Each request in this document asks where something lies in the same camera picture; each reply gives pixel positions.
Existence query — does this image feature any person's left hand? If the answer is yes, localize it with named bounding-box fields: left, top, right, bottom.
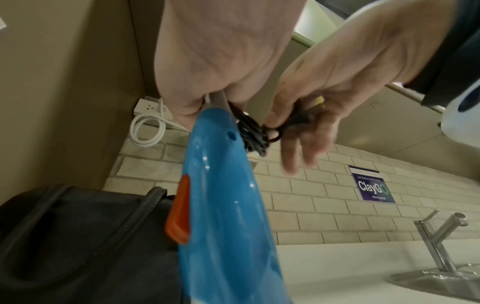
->
left=153, top=0, right=309, bottom=128

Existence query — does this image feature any person's right hand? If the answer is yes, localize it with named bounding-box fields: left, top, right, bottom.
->
left=262, top=0, right=463, bottom=176

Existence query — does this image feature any black cable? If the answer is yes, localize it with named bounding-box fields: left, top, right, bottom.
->
left=226, top=101, right=314, bottom=157

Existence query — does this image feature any blue glue gun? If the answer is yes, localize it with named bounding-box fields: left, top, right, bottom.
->
left=165, top=90, right=290, bottom=304

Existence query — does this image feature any person's right forearm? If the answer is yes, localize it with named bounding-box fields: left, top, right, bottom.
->
left=402, top=0, right=480, bottom=108

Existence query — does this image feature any white power socket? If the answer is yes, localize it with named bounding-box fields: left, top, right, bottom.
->
left=132, top=97, right=189, bottom=131

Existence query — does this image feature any steel faucet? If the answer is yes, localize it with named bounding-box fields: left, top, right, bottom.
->
left=413, top=209, right=470, bottom=272

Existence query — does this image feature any steel sink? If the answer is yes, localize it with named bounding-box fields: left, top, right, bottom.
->
left=389, top=262, right=480, bottom=294

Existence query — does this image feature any black bag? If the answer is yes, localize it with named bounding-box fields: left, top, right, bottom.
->
left=0, top=183, right=185, bottom=304

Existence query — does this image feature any white looped cable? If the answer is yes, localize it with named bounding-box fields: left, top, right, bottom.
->
left=129, top=98, right=168, bottom=148

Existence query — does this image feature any white wrist-worn camera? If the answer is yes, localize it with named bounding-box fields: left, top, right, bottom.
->
left=440, top=85, right=480, bottom=147

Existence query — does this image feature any purple wall sign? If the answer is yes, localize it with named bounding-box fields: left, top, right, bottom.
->
left=348, top=165, right=398, bottom=204

